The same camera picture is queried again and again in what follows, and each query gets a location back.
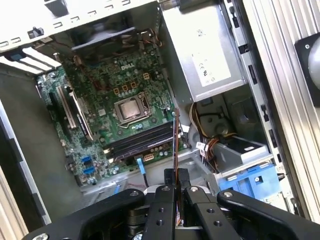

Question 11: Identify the blue drive carrier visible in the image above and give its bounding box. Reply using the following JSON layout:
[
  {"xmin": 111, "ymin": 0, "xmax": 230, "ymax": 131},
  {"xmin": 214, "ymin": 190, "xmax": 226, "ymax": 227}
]
[{"xmin": 218, "ymin": 161, "xmax": 285, "ymax": 209}]

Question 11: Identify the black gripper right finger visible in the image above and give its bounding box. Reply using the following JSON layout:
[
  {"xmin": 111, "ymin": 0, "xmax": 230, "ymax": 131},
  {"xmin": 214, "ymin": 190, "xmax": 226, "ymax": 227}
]
[{"xmin": 178, "ymin": 168, "xmax": 320, "ymax": 240}]

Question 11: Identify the RAM memory stick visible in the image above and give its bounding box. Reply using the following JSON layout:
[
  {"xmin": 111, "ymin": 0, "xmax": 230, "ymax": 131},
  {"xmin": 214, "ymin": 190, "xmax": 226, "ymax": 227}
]
[{"xmin": 172, "ymin": 107, "xmax": 184, "ymax": 222}]

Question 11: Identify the silver CPU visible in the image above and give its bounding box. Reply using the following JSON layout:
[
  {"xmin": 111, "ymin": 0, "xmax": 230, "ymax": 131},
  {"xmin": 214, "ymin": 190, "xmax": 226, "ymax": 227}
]
[{"xmin": 118, "ymin": 99, "xmax": 141, "ymax": 120}]

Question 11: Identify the grey metal drive cage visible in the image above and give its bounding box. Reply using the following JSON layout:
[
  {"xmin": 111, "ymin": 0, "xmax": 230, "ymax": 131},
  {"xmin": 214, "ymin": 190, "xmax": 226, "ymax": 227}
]
[{"xmin": 184, "ymin": 94, "xmax": 278, "ymax": 181}]

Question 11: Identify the black case fan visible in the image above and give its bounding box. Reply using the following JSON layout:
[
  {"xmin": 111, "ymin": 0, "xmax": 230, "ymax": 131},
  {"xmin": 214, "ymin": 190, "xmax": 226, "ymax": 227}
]
[{"xmin": 70, "ymin": 14, "xmax": 138, "ymax": 51}]

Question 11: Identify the green motherboard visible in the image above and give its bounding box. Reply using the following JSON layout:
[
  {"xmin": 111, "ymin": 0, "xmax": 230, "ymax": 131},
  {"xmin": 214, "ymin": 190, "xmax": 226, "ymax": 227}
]
[{"xmin": 36, "ymin": 42, "xmax": 191, "ymax": 188}]

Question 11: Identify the coloured power wire bundle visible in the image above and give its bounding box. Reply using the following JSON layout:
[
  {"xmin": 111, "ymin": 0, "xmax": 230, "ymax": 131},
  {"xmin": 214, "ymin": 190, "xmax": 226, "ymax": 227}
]
[{"xmin": 189, "ymin": 102, "xmax": 238, "ymax": 173}]

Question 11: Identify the black PC case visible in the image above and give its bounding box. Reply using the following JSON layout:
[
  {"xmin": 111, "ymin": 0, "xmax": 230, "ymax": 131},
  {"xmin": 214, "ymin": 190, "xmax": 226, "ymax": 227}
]
[{"xmin": 0, "ymin": 0, "xmax": 307, "ymax": 240}]

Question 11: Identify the metal CPU socket cover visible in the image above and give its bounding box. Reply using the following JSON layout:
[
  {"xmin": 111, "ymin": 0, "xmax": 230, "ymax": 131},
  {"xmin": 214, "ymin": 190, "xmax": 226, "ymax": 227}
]
[{"xmin": 113, "ymin": 91, "xmax": 153, "ymax": 129}]

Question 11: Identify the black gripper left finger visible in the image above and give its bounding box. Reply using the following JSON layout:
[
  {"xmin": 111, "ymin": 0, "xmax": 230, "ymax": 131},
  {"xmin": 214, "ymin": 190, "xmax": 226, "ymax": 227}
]
[{"xmin": 22, "ymin": 168, "xmax": 176, "ymax": 240}]

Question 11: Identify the grey power supply unit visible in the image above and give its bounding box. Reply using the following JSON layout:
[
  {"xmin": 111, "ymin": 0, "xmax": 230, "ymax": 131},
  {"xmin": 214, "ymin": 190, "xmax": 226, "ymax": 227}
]
[{"xmin": 159, "ymin": 2, "xmax": 248, "ymax": 103}]

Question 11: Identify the blue SATA cable plug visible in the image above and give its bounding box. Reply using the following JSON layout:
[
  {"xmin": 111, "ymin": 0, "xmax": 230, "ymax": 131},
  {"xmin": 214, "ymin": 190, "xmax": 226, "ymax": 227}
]
[{"xmin": 135, "ymin": 155, "xmax": 146, "ymax": 176}]

